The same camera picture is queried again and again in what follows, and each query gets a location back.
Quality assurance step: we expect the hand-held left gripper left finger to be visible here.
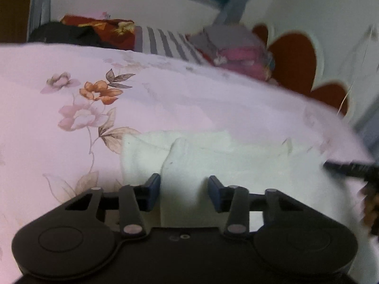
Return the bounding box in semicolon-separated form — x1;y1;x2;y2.
63;173;162;239

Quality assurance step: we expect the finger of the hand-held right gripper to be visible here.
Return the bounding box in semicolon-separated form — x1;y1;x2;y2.
324;160;379;182

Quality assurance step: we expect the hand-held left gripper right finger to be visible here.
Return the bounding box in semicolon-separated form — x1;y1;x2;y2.
208;175;306;239

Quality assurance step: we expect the white towel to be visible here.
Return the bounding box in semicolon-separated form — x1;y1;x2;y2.
120;129;379;273

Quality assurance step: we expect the pile of colourful clothes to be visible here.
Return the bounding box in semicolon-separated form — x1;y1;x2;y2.
186;25;276;82

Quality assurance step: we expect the pink floral bedsheet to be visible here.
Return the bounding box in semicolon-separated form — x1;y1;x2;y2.
0;43;379;284

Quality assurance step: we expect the white and red headboard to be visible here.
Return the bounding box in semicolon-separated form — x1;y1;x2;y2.
251;21;357;125

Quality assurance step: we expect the grey striped bedding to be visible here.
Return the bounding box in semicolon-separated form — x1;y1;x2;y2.
134;25;208;65

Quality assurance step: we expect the red floral blanket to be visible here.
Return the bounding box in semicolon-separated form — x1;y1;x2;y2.
60;14;137;51

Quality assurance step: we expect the black cloth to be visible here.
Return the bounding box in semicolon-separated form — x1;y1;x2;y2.
27;21;105;48

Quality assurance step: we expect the grey window curtain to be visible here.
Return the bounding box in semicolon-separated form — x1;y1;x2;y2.
26;0;54;42
218;0;268;34

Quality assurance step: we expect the brown wooden door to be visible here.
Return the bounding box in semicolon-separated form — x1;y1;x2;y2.
0;0;34;45

